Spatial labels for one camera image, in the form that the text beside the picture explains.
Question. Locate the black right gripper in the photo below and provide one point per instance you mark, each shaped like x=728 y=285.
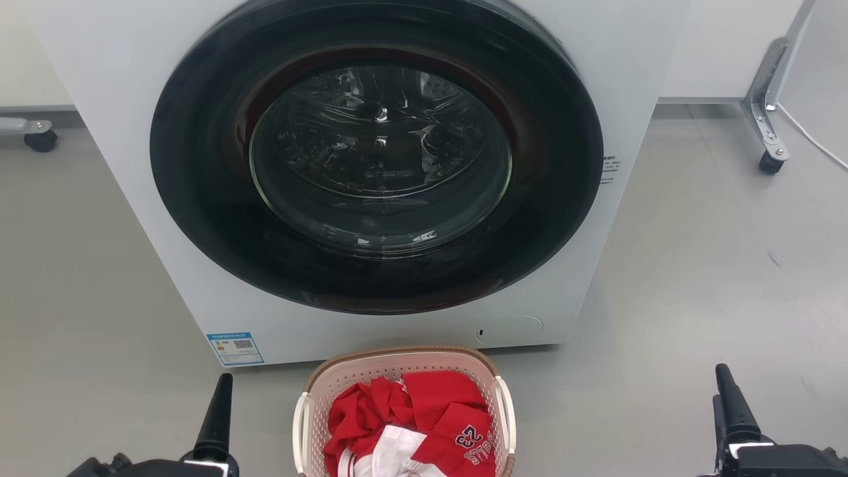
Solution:
x=788 y=461

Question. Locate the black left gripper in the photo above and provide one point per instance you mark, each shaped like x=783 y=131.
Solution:
x=159 y=468

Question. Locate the beige perforated laundry basket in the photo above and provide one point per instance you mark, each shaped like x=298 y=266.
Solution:
x=344 y=374

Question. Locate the blue energy label sticker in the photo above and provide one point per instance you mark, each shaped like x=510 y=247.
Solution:
x=235 y=348

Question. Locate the white garment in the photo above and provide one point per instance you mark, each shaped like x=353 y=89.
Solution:
x=394 y=447

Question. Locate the red basketball jersey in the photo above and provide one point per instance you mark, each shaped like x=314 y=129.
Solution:
x=437 y=397

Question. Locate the black round washer door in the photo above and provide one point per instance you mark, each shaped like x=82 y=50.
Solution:
x=199 y=199

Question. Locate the round white filter hatch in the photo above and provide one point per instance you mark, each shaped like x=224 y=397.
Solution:
x=513 y=329

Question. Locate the black caster wheel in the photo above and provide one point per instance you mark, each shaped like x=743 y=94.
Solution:
x=771 y=163
x=41 y=140

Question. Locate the small text sticker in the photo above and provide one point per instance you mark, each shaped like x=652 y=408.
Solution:
x=610 y=169

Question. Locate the white front-load washing machine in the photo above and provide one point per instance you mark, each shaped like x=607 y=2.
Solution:
x=119 y=132

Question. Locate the tall grey metal stand leg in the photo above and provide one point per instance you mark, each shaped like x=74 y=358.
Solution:
x=762 y=99

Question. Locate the short grey metal caster bracket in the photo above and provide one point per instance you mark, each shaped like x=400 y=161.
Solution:
x=23 y=124

